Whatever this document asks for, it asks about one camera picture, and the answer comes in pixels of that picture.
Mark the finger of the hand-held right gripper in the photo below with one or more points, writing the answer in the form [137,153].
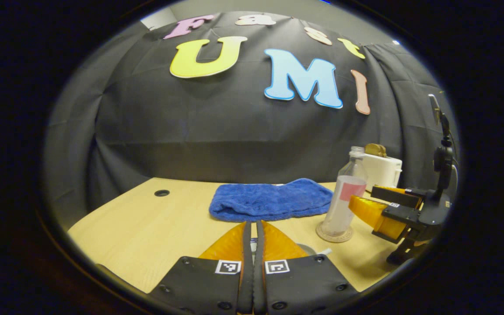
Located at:
[392,195]
[398,214]

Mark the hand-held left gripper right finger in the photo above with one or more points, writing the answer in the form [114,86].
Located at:
[258,284]

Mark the brown toast slice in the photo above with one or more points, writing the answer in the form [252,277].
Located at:
[375,150]

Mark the blue towel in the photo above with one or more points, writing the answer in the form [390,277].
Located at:
[269,199]

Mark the round cork coaster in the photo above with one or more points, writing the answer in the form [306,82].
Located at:
[335,239]

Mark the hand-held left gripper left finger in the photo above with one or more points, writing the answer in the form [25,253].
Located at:
[245,284]

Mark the clear plastic water bottle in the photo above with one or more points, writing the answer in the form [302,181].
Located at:
[344,205]

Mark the white toaster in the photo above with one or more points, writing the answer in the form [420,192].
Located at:
[385,173]

